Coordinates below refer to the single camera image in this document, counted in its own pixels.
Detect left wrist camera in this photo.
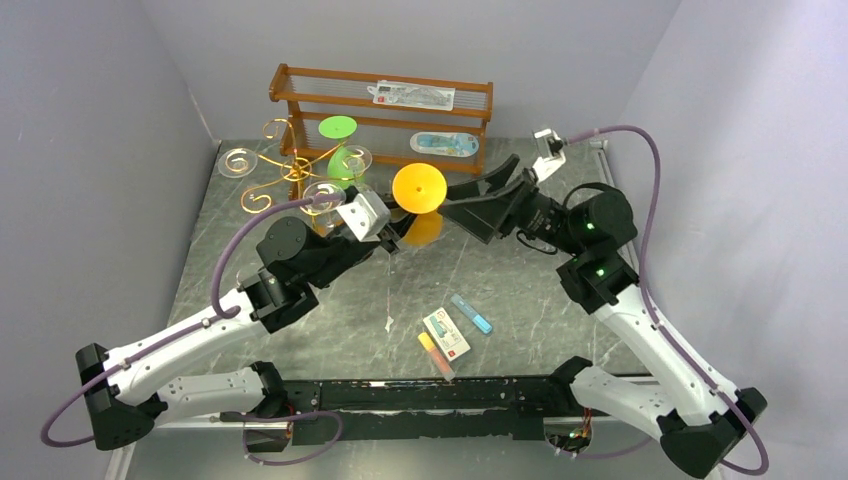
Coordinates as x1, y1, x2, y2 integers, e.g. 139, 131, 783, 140
335, 190, 391, 242

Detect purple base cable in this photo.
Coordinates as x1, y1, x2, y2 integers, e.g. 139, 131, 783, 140
241, 409, 346, 466

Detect clear champagne flute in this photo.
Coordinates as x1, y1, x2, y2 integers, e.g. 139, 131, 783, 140
300, 181, 346, 236

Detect blue marker pen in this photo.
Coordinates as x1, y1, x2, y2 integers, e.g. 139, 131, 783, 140
451, 294, 493, 335

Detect clear wine glass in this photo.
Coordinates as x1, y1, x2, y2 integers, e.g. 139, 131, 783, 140
339, 145, 373, 189
216, 147, 259, 179

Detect yellow pink marker pen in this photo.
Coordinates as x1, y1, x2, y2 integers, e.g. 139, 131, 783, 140
417, 332, 456, 382

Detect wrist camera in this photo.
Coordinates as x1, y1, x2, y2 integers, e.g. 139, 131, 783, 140
532, 128, 566, 184
335, 190, 391, 242

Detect green plastic goblet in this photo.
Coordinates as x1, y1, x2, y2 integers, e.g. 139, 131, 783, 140
319, 115, 358, 188

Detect small white teal box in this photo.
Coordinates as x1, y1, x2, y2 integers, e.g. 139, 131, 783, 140
422, 307, 471, 362

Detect black base frame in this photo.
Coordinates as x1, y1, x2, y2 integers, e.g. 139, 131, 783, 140
222, 357, 591, 446

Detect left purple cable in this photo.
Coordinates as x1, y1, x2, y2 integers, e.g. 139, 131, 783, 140
39, 192, 346, 449

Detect orange plastic goblet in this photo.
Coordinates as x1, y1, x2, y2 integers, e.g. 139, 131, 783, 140
392, 163, 447, 247

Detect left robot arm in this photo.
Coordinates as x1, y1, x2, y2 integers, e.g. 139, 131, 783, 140
75, 213, 416, 451

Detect wooden two-tier shelf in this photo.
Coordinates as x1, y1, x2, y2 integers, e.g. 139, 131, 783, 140
268, 63, 494, 199

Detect blue packaged item lower shelf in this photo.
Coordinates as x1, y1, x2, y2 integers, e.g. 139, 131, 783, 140
409, 132, 480, 158

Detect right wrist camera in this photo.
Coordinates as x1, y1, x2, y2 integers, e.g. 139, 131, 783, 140
532, 128, 566, 184

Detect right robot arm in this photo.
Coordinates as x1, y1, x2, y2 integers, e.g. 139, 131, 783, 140
438, 156, 767, 479

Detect packaged item top shelf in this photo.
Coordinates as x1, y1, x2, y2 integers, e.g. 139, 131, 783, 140
366, 80, 456, 111

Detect gold wire wine glass rack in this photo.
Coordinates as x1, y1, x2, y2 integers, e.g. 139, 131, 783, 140
240, 144, 336, 215

